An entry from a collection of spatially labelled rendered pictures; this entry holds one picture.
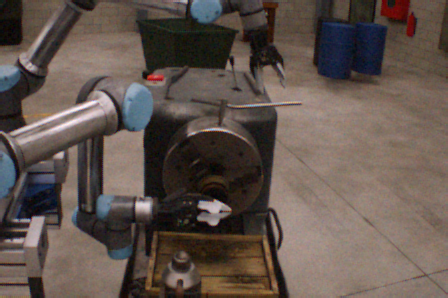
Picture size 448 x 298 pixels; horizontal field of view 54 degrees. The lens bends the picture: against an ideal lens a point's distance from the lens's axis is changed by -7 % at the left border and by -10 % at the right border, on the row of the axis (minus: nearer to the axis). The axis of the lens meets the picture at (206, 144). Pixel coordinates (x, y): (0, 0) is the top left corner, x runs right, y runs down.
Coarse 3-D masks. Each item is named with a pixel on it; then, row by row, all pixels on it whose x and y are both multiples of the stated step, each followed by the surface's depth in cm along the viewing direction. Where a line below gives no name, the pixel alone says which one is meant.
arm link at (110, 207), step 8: (96, 200) 125; (104, 200) 124; (112, 200) 124; (120, 200) 125; (128, 200) 125; (96, 208) 124; (104, 208) 123; (112, 208) 123; (120, 208) 124; (128, 208) 124; (96, 216) 124; (104, 216) 124; (112, 216) 124; (120, 216) 124; (128, 216) 124; (112, 224) 125; (120, 224) 125; (128, 224) 127
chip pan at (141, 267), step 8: (144, 224) 220; (264, 224) 225; (144, 232) 213; (264, 232) 218; (136, 248) 201; (144, 248) 201; (136, 256) 195; (144, 256) 196; (272, 256) 200; (136, 264) 190; (144, 264) 191; (272, 264) 194; (136, 272) 185; (144, 272) 185
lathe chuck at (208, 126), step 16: (192, 128) 146; (208, 128) 143; (224, 128) 143; (240, 128) 150; (176, 144) 143; (208, 144) 143; (224, 144) 143; (240, 144) 144; (176, 160) 145; (208, 160) 145; (224, 160) 146; (240, 160) 146; (256, 160) 146; (176, 176) 147; (192, 176) 147; (192, 192) 150; (240, 192) 150; (256, 192) 150; (240, 208) 152
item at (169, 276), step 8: (192, 264) 94; (168, 272) 92; (176, 272) 91; (184, 272) 91; (192, 272) 92; (168, 280) 91; (176, 280) 90; (184, 280) 90; (192, 280) 91; (184, 288) 90
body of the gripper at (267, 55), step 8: (248, 32) 135; (256, 32) 132; (264, 32) 132; (256, 40) 134; (264, 40) 135; (256, 48) 139; (264, 48) 134; (272, 48) 134; (256, 56) 139; (264, 56) 136; (272, 56) 135; (256, 64) 136; (264, 64) 137; (272, 64) 136
